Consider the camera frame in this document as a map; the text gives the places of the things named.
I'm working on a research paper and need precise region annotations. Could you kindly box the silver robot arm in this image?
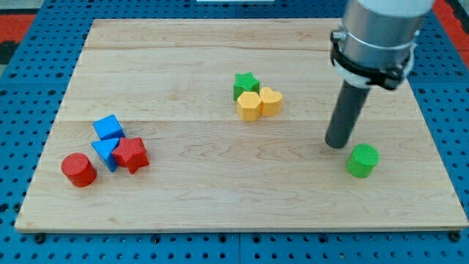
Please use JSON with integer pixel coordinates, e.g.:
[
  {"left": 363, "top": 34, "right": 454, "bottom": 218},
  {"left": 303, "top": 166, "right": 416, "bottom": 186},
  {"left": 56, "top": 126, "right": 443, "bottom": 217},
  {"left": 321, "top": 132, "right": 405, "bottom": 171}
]
[{"left": 330, "top": 0, "right": 435, "bottom": 90}]

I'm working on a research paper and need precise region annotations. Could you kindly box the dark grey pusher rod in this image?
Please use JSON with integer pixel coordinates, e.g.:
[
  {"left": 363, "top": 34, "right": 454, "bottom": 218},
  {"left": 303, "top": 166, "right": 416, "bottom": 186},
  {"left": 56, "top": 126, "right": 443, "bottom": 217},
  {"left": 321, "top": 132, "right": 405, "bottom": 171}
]
[{"left": 325, "top": 81, "right": 370, "bottom": 149}]

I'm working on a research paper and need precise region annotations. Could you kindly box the green star block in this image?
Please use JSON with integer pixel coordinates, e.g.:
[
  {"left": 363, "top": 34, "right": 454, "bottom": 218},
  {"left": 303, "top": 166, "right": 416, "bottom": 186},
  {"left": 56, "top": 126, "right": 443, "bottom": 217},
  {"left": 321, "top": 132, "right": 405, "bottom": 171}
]
[{"left": 233, "top": 72, "right": 260, "bottom": 100}]

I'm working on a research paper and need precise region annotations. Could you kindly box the yellow heart block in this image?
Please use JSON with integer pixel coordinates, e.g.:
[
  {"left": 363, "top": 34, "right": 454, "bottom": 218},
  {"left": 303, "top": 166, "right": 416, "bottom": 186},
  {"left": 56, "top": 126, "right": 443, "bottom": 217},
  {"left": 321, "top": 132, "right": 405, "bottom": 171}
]
[{"left": 259, "top": 87, "right": 283, "bottom": 117}]

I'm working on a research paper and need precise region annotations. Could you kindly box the blue cube block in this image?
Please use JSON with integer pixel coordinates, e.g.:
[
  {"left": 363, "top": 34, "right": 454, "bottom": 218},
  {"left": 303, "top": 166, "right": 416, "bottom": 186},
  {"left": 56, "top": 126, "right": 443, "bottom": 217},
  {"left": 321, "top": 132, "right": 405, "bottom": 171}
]
[{"left": 93, "top": 114, "right": 125, "bottom": 140}]

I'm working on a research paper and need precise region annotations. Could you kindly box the green cylinder block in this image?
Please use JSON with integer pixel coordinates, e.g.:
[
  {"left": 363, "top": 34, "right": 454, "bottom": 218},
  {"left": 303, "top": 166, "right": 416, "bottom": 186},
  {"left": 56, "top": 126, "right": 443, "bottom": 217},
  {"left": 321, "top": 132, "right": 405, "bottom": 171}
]
[{"left": 346, "top": 144, "right": 380, "bottom": 178}]

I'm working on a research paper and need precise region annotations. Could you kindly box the blue triangle block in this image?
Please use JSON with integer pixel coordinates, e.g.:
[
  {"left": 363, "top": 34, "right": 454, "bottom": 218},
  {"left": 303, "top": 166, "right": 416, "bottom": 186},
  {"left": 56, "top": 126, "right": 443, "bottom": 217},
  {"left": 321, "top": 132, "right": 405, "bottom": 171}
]
[{"left": 92, "top": 138, "right": 119, "bottom": 172}]

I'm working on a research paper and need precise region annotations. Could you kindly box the red star block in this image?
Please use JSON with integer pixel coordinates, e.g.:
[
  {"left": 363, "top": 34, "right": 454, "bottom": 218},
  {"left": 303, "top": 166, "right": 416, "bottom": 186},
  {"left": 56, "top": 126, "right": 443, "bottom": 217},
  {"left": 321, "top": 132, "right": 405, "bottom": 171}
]
[{"left": 111, "top": 137, "right": 149, "bottom": 175}]

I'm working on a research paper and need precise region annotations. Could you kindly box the wooden board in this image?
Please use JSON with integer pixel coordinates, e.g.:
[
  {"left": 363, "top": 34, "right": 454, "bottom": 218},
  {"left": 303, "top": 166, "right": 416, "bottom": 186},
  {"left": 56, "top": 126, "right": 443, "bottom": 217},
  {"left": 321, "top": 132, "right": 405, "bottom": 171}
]
[{"left": 15, "top": 18, "right": 468, "bottom": 233}]

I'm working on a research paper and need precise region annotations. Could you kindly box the yellow hexagon block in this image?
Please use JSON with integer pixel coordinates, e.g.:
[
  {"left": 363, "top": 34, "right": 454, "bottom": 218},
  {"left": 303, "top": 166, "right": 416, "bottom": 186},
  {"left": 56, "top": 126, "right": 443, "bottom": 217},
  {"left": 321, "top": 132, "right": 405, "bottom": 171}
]
[{"left": 237, "top": 92, "right": 262, "bottom": 122}]

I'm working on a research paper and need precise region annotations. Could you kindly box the red cylinder block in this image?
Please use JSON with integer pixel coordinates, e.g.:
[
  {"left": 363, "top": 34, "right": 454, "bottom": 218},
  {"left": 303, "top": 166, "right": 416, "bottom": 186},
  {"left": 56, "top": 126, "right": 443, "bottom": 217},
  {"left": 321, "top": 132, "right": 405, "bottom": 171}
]
[{"left": 61, "top": 153, "right": 97, "bottom": 188}]

